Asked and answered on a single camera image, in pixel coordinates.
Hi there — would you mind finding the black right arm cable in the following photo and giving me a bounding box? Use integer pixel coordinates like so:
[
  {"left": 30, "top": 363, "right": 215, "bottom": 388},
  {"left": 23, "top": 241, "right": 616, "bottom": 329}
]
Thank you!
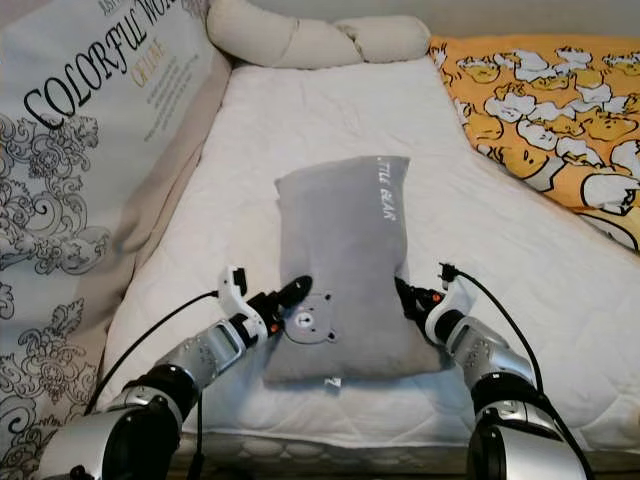
[{"left": 438, "top": 263, "right": 596, "bottom": 480}]

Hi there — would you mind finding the grey printed bed bumper cushion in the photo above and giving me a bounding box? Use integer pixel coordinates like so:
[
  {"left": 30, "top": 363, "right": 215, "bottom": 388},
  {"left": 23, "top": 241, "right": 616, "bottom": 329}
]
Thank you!
[{"left": 0, "top": 0, "right": 211, "bottom": 480}]

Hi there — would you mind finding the grey plush bear pillow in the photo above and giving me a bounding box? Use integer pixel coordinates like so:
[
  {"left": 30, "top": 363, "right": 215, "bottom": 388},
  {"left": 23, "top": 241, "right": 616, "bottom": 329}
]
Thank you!
[{"left": 263, "top": 155, "right": 451, "bottom": 386}]

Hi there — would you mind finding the yellow cartoon egg blanket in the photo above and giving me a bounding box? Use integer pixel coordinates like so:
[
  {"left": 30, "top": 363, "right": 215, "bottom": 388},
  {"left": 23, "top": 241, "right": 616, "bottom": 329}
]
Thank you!
[{"left": 428, "top": 35, "right": 640, "bottom": 251}]

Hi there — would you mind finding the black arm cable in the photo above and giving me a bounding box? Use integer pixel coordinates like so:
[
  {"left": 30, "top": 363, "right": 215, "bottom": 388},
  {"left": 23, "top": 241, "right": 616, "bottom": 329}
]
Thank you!
[
  {"left": 85, "top": 290, "right": 223, "bottom": 480},
  {"left": 438, "top": 263, "right": 596, "bottom": 480}
]

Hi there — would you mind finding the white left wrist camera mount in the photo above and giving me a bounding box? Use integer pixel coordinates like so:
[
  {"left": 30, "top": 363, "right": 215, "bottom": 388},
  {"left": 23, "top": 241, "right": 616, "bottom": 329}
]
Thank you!
[{"left": 218, "top": 267, "right": 266, "bottom": 346}]

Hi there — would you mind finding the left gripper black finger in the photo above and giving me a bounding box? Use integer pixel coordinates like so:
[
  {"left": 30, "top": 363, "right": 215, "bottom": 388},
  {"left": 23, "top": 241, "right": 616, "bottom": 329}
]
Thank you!
[{"left": 272, "top": 276, "right": 314, "bottom": 311}]

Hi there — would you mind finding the beige twisted bolster pillow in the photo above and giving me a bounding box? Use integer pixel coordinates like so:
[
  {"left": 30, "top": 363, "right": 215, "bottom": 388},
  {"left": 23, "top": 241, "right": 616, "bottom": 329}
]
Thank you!
[{"left": 205, "top": 0, "right": 431, "bottom": 69}]

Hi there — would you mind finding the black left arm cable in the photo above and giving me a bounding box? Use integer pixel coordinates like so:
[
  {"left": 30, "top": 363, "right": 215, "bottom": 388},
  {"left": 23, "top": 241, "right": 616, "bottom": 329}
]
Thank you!
[{"left": 85, "top": 290, "right": 223, "bottom": 480}]

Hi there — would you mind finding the white quilted mattress pad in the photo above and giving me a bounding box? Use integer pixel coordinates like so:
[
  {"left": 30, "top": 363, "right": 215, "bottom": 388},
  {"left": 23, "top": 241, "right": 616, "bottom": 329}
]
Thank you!
[{"left": 100, "top": 55, "right": 640, "bottom": 451}]

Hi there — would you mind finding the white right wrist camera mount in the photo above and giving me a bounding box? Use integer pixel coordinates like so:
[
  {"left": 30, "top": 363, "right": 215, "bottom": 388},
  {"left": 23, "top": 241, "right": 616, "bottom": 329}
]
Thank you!
[{"left": 423, "top": 278, "right": 473, "bottom": 346}]

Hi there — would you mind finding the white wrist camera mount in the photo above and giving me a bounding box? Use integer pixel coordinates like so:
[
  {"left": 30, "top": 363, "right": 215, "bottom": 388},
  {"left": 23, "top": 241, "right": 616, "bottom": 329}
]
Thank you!
[
  {"left": 423, "top": 278, "right": 473, "bottom": 346},
  {"left": 218, "top": 267, "right": 266, "bottom": 346}
]

